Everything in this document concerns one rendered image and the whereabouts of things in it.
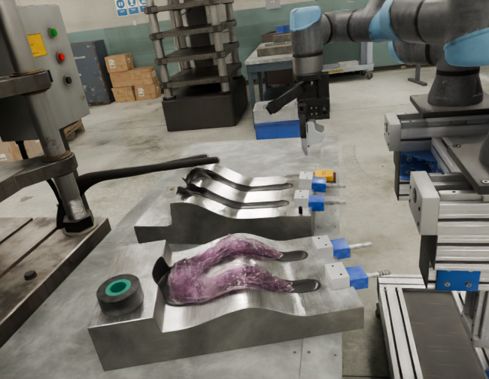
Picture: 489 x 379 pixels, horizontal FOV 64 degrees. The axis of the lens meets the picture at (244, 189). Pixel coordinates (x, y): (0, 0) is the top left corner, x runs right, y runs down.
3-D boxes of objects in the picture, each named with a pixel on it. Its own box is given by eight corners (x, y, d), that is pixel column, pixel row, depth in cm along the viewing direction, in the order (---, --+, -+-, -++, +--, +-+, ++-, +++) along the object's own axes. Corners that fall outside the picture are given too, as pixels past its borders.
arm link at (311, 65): (290, 59, 96) (293, 54, 104) (292, 78, 98) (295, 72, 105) (322, 56, 95) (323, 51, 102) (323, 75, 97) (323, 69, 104)
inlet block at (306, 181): (344, 190, 116) (346, 174, 113) (344, 198, 112) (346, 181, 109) (299, 186, 118) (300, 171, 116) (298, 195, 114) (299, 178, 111)
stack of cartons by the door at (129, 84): (162, 95, 758) (153, 50, 723) (157, 98, 729) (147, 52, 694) (121, 98, 773) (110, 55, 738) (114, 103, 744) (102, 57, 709)
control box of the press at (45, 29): (157, 320, 200) (66, 1, 137) (130, 371, 173) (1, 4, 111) (119, 317, 205) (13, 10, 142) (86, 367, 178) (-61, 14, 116)
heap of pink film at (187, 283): (280, 247, 93) (277, 219, 90) (296, 298, 77) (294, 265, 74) (171, 265, 92) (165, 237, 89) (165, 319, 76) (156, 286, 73)
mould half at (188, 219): (317, 199, 125) (314, 159, 120) (312, 245, 103) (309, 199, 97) (171, 201, 137) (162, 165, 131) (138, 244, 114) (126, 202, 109)
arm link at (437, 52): (468, 72, 110) (474, 20, 105) (423, 70, 121) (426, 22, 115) (488, 64, 116) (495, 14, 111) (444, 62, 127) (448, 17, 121)
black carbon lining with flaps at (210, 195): (294, 188, 119) (292, 159, 115) (289, 215, 104) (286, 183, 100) (186, 191, 127) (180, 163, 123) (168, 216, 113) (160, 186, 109)
